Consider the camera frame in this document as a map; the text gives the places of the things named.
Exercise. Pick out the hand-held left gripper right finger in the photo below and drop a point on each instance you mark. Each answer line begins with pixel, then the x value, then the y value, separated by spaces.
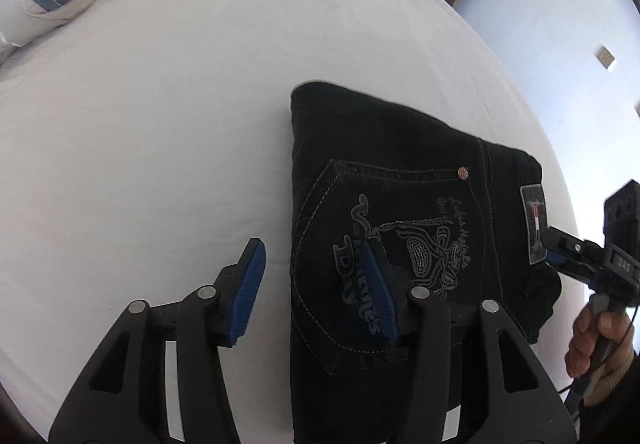
pixel 381 294

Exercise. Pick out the black pants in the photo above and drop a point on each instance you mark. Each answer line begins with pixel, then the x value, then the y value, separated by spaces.
pixel 380 164

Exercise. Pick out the person's right hand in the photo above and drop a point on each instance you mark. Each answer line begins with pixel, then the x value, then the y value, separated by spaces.
pixel 582 344

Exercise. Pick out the person's right forearm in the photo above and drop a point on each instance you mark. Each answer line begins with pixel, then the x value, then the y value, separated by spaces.
pixel 615 381

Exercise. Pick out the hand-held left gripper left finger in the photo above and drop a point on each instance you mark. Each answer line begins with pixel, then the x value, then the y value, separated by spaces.
pixel 247 294

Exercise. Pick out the white wall switch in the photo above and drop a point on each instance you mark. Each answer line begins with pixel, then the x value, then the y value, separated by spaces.
pixel 606 57

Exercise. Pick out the white bed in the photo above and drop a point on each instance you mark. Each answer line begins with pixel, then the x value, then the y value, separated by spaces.
pixel 150 149

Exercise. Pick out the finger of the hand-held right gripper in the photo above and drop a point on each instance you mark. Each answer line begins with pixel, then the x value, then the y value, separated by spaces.
pixel 557 259
pixel 562 238

